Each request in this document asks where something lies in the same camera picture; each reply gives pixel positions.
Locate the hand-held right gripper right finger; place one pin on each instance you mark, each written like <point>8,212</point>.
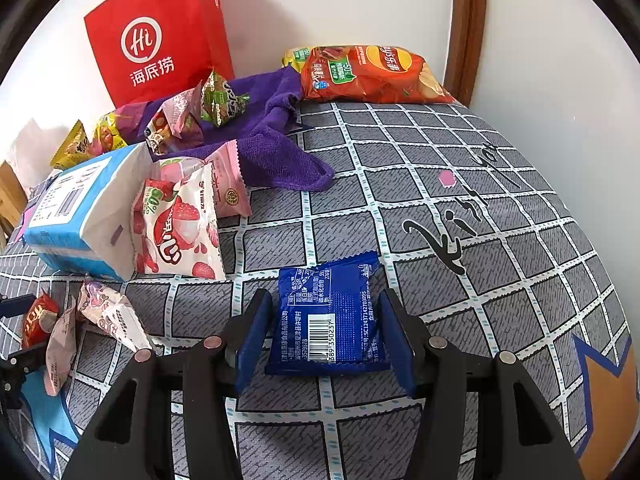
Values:
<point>397,345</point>

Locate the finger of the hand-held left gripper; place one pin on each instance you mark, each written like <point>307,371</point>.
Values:
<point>27,357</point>
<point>12,305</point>

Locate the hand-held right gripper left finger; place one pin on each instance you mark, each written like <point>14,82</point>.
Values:
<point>252,345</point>

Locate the pale pink snack packet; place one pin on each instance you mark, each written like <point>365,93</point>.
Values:
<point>60,355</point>

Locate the blue snack packet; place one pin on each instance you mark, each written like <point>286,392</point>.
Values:
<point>325,310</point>

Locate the white purple swirl snack packet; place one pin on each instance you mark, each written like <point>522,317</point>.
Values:
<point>110,310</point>

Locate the white red fruit snack packet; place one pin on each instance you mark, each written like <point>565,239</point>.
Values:
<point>175,240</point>

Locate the pink peach snack packet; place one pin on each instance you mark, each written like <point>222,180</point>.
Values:
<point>230,190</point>

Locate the pink cartoon snack bag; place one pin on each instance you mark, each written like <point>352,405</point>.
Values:
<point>175,112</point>

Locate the green snack packet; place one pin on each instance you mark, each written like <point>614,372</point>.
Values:
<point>220,100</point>

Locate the blue paper star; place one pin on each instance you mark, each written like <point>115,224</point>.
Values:
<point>45,425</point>

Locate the grey checked bedsheet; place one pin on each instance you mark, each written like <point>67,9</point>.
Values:
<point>450,285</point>

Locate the blue white tissue pack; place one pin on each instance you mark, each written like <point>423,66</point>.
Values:
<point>100,200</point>

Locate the purple cloth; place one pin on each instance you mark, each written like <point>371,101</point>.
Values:
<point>280,160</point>

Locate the orange paper star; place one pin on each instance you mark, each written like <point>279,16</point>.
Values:
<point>605,385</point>

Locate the orange chips bag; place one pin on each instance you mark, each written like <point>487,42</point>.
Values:
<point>375,80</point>

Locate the yellow chips bag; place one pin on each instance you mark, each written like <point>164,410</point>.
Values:
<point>292,56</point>

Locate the red paper bag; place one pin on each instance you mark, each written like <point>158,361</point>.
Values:
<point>165,10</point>

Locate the brown wooden door frame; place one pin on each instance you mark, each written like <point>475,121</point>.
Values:
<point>470,20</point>

